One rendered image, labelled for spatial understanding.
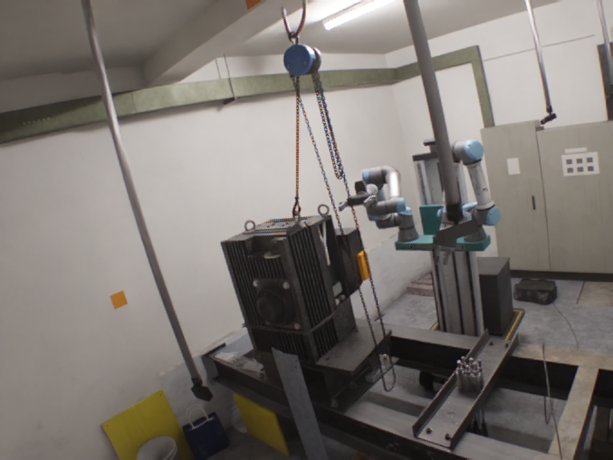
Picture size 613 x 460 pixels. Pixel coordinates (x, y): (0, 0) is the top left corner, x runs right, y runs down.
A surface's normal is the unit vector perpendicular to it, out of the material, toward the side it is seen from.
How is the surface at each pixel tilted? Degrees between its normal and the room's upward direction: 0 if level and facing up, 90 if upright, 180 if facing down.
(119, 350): 90
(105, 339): 90
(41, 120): 90
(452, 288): 90
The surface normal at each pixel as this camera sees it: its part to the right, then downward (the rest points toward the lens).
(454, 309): -0.66, 0.31
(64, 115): 0.70, -0.02
